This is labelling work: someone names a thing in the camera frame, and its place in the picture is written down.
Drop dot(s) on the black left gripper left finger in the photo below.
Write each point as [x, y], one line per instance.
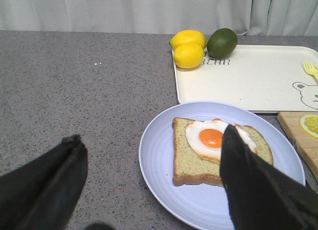
[42, 194]

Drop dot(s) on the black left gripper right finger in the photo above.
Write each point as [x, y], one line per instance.
[260, 197]

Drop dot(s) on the light blue round plate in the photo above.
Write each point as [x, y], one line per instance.
[203, 206]

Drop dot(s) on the bread slice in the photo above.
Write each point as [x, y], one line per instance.
[189, 168]

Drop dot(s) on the fried egg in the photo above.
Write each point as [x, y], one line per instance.
[206, 137]

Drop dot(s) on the white bear tray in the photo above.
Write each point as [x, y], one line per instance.
[258, 78]

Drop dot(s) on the wooden cutting board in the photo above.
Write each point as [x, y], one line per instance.
[305, 144]

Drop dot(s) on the lemon slice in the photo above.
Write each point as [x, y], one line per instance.
[309, 123]

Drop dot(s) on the yellow plastic fork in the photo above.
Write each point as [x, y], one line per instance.
[310, 69]

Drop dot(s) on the front yellow lemon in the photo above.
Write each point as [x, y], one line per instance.
[188, 56]

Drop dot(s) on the yellow lemon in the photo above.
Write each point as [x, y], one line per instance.
[188, 56]
[187, 37]

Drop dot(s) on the green lime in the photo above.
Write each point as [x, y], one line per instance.
[221, 43]

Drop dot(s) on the back yellow lemon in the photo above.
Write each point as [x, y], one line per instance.
[187, 37]

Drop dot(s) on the grey curtain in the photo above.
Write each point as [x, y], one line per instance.
[245, 17]

